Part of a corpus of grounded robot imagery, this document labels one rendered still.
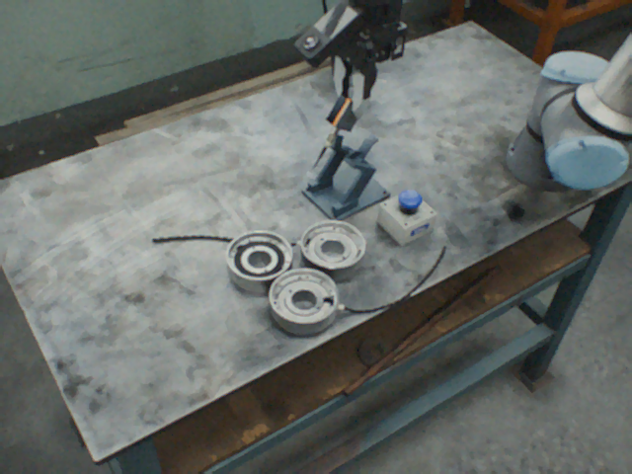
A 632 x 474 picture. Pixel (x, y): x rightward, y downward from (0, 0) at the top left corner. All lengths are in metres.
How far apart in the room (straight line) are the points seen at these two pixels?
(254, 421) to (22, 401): 0.91
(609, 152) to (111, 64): 1.96
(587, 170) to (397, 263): 0.33
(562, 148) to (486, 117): 0.39
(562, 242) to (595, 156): 0.52
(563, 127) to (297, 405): 0.65
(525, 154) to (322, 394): 0.58
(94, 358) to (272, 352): 0.26
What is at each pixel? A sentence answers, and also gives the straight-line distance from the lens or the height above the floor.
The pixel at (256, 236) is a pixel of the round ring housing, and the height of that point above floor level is 0.83.
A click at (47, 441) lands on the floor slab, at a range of 1.97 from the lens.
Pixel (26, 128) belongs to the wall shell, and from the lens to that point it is 2.75.
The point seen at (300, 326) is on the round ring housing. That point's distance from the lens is 1.04.
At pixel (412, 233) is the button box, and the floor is 0.82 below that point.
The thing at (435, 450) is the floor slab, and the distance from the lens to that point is 1.91.
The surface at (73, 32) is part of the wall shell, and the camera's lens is 2.62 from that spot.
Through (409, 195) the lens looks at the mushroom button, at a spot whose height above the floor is 0.87.
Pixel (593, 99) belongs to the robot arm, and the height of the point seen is 1.06.
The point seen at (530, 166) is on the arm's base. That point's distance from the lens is 1.36.
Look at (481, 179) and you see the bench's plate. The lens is 1.36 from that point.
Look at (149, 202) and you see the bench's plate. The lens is 1.28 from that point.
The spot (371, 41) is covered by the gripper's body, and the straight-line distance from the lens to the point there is 1.07.
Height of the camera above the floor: 1.67
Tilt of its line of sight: 46 degrees down
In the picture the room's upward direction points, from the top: 3 degrees clockwise
